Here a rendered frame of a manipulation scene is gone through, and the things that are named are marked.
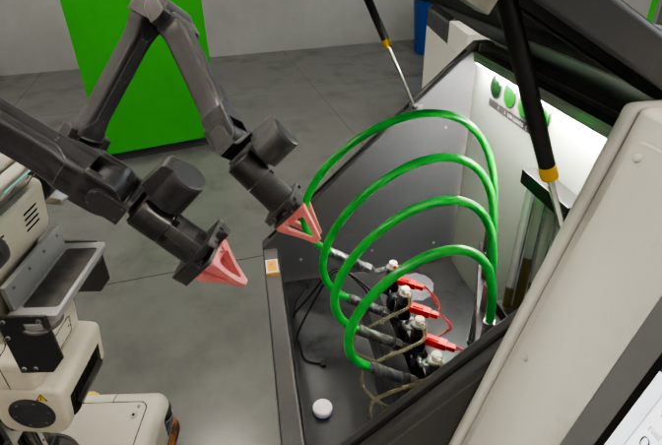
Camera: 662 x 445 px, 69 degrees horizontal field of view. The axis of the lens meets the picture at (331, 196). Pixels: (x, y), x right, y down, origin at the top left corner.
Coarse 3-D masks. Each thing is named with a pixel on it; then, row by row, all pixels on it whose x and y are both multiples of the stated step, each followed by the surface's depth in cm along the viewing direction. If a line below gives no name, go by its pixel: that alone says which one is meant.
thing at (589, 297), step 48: (624, 144) 46; (624, 192) 44; (576, 240) 50; (624, 240) 44; (576, 288) 49; (624, 288) 43; (528, 336) 55; (576, 336) 48; (624, 336) 43; (480, 384) 63; (528, 384) 54; (576, 384) 47; (480, 432) 62; (528, 432) 53
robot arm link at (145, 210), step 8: (136, 200) 71; (144, 200) 69; (152, 200) 69; (136, 208) 70; (144, 208) 69; (152, 208) 70; (136, 216) 69; (144, 216) 69; (152, 216) 70; (160, 216) 70; (168, 216) 71; (136, 224) 70; (144, 224) 70; (152, 224) 70; (160, 224) 70; (168, 224) 71; (144, 232) 71; (152, 232) 70; (160, 232) 70; (152, 240) 72
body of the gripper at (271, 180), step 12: (264, 180) 84; (276, 180) 85; (252, 192) 85; (264, 192) 84; (276, 192) 84; (288, 192) 86; (264, 204) 86; (276, 204) 85; (288, 204) 82; (276, 216) 86
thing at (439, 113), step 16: (416, 112) 81; (432, 112) 81; (448, 112) 82; (368, 128) 81; (384, 128) 81; (352, 144) 81; (480, 144) 87; (336, 160) 82; (320, 176) 83; (496, 176) 90; (496, 192) 92; (304, 224) 88
